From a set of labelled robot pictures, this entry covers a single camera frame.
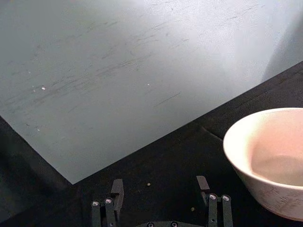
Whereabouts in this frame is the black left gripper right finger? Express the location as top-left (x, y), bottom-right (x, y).
top-left (196, 175), bottom-right (233, 227)

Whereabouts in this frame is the black table cloth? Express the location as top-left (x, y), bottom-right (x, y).
top-left (0, 61), bottom-right (303, 227)

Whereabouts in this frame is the white ceramic bowl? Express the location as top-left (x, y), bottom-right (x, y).
top-left (223, 107), bottom-right (303, 222)

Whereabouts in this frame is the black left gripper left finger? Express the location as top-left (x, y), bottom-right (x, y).
top-left (91, 178), bottom-right (125, 227)

